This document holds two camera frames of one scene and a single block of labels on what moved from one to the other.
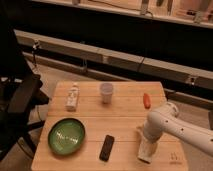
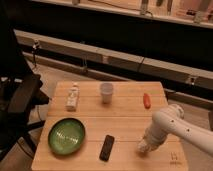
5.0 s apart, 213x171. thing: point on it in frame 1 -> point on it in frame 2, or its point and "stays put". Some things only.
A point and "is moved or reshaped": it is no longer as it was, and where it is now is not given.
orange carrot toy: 146,101 stays put
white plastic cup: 106,90 stays put
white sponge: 145,157 is moved or reshaped
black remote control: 106,147 stays put
